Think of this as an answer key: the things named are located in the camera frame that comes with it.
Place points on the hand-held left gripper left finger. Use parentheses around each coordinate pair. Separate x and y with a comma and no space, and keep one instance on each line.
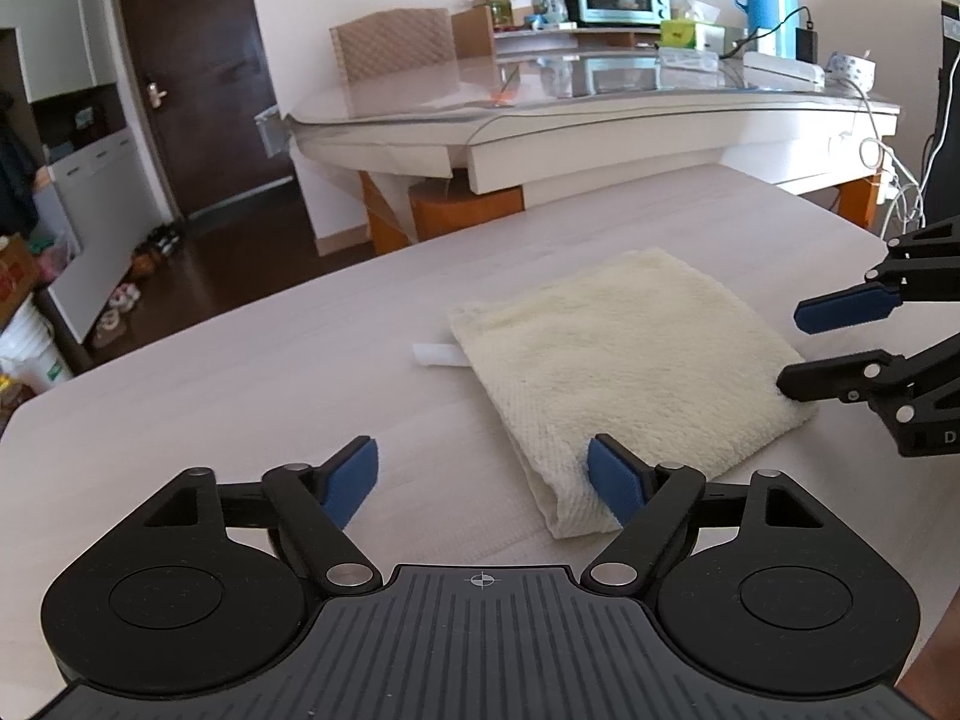
(349,480)

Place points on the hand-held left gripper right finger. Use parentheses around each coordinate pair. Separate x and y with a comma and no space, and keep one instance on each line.
(615,476)

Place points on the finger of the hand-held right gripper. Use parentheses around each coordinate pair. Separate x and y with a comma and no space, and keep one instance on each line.
(832,377)
(847,311)

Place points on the cream towel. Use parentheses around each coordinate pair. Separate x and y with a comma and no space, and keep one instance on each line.
(637,360)

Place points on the black panel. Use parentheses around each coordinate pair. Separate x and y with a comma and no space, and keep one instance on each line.
(951,127)

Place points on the white patterned cup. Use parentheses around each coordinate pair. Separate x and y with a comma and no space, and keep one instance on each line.
(851,69)

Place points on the white power strip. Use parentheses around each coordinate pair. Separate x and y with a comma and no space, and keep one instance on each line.
(784,71)

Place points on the black power adapter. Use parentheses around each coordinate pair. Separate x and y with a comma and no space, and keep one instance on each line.
(807,43)

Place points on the white charger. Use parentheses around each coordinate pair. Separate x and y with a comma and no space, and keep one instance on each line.
(763,41)

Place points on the row of shoes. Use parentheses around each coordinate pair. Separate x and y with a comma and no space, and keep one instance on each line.
(124,300)

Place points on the orange wooden stool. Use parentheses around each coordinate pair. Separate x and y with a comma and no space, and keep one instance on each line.
(465,214)

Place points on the white dining table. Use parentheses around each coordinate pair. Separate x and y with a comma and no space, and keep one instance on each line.
(600,150)

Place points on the clear plastic box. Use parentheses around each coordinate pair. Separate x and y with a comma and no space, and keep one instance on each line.
(690,60)

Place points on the green tissue box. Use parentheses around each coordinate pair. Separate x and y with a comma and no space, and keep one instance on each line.
(679,34)

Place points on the white plastic bucket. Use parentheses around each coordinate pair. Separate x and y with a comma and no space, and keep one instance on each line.
(30,360)

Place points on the pile of colourful bags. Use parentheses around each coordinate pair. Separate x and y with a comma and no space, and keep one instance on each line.
(52,259)

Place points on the clear plastic table cover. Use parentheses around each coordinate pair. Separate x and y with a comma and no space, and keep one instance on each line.
(420,101)

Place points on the printed cardboard box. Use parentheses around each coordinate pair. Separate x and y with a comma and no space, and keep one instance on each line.
(15,277)

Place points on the silver door lock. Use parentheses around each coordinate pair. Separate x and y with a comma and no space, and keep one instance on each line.
(156,94)

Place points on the beige quilted chair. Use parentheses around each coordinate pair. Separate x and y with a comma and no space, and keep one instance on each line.
(390,41)

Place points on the dark brown door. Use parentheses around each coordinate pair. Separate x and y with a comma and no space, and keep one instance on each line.
(195,52)

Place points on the dark hanging jacket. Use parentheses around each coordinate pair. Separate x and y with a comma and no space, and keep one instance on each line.
(15,165)

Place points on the glass jar orange lid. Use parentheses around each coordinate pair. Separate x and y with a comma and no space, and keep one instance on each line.
(499,11)

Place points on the wooden desktop shelf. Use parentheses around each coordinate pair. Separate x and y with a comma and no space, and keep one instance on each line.
(472,30)

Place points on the grey wall cabinet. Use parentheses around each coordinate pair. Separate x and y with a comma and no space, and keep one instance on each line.
(67,37)

